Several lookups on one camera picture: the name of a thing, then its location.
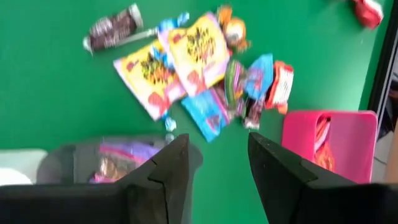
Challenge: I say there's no blue candy packet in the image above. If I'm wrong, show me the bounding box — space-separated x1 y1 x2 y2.
243 52 275 101
180 88 233 143

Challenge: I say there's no brown chocolate bar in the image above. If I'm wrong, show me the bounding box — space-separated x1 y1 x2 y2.
82 2 144 57
241 98 266 131

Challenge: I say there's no dark translucent plastic bin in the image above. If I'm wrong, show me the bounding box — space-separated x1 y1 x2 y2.
35 134 205 188

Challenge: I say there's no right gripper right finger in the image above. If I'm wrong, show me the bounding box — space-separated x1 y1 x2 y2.
248 132 398 224

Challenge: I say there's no black table frame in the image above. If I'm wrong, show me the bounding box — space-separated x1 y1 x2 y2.
368 0 398 134

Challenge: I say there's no red plastic bin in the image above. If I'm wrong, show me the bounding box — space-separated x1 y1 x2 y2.
281 109 379 185

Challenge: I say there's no striped purple candy packet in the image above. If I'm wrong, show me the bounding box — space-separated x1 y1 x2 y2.
223 58 249 110

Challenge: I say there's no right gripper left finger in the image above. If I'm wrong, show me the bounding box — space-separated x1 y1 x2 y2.
0 133 191 224

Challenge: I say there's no white plastic bin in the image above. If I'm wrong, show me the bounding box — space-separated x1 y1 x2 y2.
0 147 50 187

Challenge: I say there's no green table mat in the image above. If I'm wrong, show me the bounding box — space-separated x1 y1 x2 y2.
0 0 393 224

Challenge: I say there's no yellow sour candy packet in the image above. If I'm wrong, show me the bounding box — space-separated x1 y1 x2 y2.
113 39 188 122
157 11 231 98

